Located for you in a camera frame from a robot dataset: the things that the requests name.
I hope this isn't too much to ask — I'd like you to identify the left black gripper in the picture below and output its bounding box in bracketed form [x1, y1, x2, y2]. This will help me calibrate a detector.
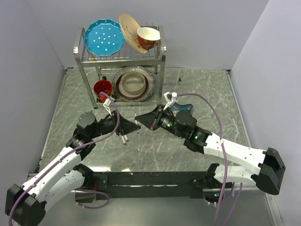
[89, 110, 141, 138]

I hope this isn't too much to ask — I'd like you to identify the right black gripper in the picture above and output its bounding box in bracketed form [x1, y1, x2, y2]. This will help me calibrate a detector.
[135, 105, 185, 139]

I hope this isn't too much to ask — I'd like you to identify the white pen with red tip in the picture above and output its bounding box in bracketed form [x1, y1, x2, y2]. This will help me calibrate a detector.
[121, 135, 127, 145]

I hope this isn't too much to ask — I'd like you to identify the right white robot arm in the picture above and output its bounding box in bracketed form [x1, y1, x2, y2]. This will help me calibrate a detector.
[135, 105, 286, 195]

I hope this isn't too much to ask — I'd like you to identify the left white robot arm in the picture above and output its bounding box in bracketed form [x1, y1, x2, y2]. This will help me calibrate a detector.
[5, 111, 141, 226]

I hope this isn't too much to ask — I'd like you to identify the blue star-shaped dish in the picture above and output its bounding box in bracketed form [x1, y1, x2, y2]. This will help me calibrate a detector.
[170, 103, 193, 112]

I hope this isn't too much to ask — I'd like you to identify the beige ceramic bowl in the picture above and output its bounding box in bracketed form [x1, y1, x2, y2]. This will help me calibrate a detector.
[119, 72, 146, 96]

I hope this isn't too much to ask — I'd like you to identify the ornate grey rimmed plate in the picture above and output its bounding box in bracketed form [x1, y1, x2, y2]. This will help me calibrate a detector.
[112, 66, 156, 102]

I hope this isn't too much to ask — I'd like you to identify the dark red plate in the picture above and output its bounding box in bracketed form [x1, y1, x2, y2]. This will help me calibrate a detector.
[117, 75, 149, 99]

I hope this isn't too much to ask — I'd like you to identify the steel two-tier dish rack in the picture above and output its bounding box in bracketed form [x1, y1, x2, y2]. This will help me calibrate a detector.
[73, 26, 166, 109]

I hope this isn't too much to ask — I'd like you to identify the red and black mug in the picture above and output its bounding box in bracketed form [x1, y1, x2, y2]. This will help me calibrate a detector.
[94, 80, 113, 102]

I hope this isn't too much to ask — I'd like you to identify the black base bar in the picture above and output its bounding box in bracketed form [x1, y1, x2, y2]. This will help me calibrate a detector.
[79, 171, 222, 198]

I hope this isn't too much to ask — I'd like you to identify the red floral bowl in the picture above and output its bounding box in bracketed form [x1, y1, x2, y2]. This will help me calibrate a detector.
[137, 27, 160, 50]

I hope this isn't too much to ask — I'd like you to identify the blue polka dot plate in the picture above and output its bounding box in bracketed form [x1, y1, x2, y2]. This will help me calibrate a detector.
[84, 19, 125, 57]

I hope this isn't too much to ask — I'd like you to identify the cream floral plate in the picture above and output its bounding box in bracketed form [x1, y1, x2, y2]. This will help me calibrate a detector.
[119, 13, 148, 54]

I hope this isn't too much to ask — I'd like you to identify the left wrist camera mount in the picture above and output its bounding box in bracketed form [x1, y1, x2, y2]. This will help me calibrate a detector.
[103, 97, 118, 116]

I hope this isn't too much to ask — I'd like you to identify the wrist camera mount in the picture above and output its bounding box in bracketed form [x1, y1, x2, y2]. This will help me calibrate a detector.
[163, 92, 177, 110]
[103, 97, 118, 116]

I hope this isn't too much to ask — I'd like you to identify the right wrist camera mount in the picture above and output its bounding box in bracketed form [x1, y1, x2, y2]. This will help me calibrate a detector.
[163, 92, 177, 110]

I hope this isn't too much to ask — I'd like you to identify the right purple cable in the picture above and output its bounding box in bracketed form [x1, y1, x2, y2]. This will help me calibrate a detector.
[176, 93, 243, 226]

